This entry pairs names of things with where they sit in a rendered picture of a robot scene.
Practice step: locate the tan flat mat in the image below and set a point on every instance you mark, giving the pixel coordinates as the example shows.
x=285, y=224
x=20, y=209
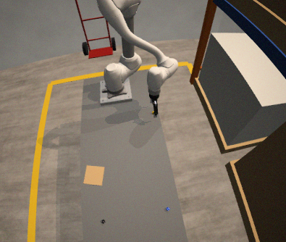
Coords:
x=94, y=175

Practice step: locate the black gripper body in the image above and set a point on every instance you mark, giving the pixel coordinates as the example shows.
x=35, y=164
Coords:
x=154, y=97

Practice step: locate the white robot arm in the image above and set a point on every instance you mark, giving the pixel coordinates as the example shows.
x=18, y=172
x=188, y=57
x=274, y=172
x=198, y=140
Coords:
x=120, y=15

